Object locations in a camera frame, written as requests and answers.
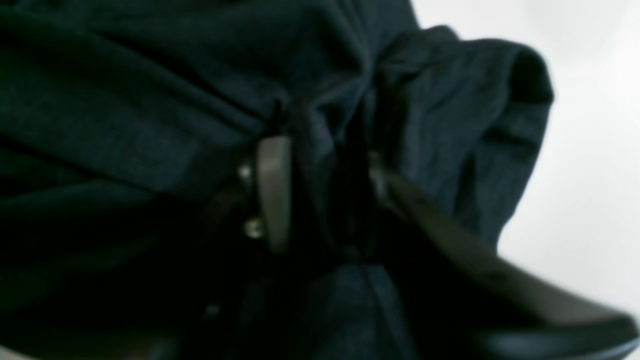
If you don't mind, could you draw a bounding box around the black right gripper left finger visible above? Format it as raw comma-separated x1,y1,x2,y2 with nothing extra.
202,136,293,287

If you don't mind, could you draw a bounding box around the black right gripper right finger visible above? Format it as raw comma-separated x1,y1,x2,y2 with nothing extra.
368,153,639,360

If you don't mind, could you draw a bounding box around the dark navy t-shirt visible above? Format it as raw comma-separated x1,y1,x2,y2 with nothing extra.
1,0,554,360

